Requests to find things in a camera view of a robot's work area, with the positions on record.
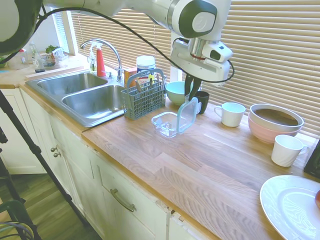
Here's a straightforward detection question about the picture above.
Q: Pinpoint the black tripod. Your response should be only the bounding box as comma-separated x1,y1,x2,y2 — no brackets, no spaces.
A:
0,89,87,240

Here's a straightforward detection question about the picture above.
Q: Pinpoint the grey bowl with brown inside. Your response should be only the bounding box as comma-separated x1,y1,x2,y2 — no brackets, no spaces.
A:
249,103,305,133

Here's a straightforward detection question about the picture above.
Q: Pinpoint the bunch of green herbs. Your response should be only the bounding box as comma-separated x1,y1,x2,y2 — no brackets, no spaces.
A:
44,44,61,55

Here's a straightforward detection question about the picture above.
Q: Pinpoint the white ribbed cup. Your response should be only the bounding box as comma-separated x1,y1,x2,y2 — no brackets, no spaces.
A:
271,134,310,168

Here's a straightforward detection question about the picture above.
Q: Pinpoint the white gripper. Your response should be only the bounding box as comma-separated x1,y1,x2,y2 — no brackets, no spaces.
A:
170,38,231,101

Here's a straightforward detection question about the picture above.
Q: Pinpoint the clear soap bottle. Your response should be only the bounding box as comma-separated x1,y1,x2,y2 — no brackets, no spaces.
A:
87,42,98,75

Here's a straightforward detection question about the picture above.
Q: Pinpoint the white plate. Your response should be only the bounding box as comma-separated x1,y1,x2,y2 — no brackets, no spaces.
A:
259,174,320,240

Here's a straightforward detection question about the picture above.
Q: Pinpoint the grey plastic cutlery basket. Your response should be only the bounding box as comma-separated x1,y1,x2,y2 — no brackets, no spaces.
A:
120,67,168,120

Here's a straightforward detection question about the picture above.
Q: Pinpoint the green clamp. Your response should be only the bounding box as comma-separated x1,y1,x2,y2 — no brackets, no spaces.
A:
0,199,38,240

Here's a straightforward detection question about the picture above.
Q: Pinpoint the wide white mug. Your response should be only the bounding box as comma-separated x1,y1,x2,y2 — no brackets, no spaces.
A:
213,102,247,128

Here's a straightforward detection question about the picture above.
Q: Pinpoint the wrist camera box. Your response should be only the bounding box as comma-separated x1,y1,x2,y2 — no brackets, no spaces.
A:
201,41,234,63

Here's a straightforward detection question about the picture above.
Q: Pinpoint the chrome faucet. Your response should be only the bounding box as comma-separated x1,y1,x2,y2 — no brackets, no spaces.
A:
79,38,125,83

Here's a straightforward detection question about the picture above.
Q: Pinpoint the mint green bowl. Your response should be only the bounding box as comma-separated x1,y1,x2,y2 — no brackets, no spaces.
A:
165,81,193,106

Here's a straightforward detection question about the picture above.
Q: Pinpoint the wide beige window blind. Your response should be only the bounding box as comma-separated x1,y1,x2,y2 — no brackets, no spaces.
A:
71,0,320,139

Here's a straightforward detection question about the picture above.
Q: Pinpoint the white wipes canister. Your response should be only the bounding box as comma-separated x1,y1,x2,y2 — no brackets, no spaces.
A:
136,55,157,87

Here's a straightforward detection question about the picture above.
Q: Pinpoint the stainless steel sink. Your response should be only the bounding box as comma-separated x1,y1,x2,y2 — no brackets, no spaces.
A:
24,71,131,128

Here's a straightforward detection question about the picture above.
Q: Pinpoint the clear lid with teal seal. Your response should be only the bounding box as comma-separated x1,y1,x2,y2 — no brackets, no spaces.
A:
176,96,203,135

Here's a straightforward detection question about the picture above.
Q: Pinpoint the clear glass food container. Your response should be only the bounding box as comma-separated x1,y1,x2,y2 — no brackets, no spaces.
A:
151,111,185,139

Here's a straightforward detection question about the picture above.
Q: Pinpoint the pink bowl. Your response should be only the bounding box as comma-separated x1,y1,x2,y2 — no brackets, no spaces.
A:
248,113,303,145

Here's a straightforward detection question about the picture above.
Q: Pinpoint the white base cabinet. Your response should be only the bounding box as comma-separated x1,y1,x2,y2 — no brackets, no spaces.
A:
0,84,218,240

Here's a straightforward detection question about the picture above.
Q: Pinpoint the metal bar cabinet handle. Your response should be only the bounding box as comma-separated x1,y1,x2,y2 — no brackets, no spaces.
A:
109,188,137,213

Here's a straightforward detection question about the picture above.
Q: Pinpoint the white window blind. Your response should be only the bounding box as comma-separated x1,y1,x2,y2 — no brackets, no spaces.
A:
51,7,70,55

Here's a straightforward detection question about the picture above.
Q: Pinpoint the black cup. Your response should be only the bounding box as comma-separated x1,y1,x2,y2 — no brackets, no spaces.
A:
193,90,210,115

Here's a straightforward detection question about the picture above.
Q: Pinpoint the orange cardboard box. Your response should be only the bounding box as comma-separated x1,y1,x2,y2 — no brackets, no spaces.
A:
124,67,138,88

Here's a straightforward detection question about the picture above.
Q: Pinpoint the red spray bottle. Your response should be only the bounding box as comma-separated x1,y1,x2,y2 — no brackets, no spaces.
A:
96,41,107,77

